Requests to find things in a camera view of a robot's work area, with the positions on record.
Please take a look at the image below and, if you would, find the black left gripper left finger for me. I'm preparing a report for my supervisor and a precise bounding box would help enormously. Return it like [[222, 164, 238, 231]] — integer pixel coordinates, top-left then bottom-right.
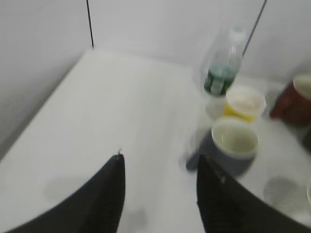
[[11, 154, 125, 233]]

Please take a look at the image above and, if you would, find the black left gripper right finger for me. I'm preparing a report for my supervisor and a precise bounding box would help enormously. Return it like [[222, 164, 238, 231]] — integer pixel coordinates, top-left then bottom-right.
[[196, 155, 311, 233]]

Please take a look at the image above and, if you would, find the gray mug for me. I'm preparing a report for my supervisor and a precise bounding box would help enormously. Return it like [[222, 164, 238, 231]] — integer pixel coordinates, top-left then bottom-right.
[[186, 117, 259, 177]]

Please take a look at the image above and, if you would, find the yellow paper cup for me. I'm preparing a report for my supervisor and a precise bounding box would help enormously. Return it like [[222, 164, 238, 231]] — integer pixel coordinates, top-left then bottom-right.
[[223, 101, 259, 122]]

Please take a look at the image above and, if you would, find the white paper cup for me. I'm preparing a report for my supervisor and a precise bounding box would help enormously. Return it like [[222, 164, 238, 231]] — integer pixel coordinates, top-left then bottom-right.
[[225, 85, 266, 116]]

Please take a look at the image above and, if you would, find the white mug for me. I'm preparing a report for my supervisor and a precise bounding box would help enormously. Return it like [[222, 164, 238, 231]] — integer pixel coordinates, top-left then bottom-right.
[[306, 181, 311, 205]]

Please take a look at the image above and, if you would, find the dark red mug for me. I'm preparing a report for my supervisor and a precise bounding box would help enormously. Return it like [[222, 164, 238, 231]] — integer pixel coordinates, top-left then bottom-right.
[[269, 74, 311, 126]]

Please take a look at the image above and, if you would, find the clear water bottle green label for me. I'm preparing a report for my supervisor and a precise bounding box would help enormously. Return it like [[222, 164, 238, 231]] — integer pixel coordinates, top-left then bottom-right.
[[198, 25, 247, 119]]

